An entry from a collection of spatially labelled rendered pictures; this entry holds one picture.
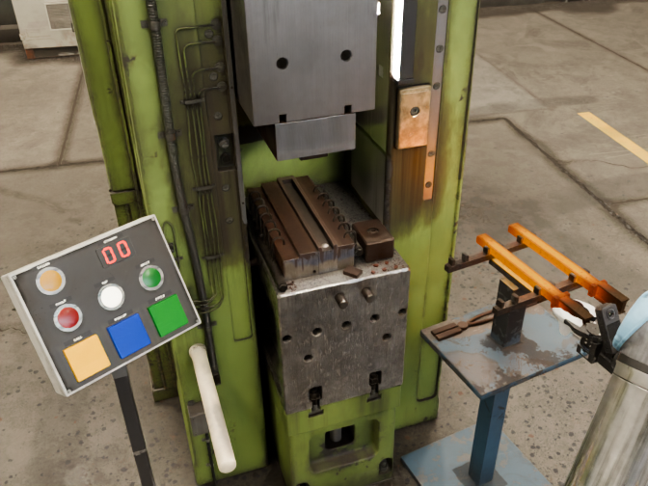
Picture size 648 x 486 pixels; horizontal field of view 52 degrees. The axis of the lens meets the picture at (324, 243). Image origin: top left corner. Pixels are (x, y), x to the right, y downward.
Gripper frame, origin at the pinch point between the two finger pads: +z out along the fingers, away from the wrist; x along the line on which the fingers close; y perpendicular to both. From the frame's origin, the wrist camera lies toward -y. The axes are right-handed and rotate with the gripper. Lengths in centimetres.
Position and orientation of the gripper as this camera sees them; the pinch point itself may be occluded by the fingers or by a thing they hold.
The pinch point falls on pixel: (567, 304)
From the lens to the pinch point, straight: 178.2
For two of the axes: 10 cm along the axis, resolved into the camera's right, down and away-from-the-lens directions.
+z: -4.3, -4.9, 7.6
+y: 0.1, 8.4, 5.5
